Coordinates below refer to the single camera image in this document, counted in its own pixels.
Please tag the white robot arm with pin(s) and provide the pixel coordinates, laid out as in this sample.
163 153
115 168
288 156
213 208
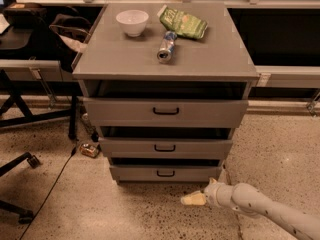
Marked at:
249 201

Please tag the silver blue drink can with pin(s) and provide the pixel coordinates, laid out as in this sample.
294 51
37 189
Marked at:
166 49

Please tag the black desk frame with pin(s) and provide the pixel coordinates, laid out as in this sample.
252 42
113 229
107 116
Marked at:
30 64

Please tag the grey drawer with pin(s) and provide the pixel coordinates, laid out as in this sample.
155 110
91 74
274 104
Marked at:
165 148
155 173
165 113

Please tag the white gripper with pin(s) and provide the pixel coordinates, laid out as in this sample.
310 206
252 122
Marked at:
212 194

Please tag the grey middle drawer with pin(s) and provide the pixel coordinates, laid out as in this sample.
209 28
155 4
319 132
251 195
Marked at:
165 148

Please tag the grey top drawer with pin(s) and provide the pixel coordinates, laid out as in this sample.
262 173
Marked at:
165 113

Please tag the dark bag with straps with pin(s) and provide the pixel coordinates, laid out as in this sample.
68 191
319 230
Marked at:
70 34

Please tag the grey bottom drawer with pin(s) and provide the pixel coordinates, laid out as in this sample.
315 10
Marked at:
155 173

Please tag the white bowl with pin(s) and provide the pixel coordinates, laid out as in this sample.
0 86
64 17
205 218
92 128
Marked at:
132 22

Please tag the grey drawer cabinet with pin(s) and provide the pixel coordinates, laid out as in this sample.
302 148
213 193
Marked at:
216 67

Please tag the green chip bag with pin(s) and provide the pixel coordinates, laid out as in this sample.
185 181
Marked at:
182 23

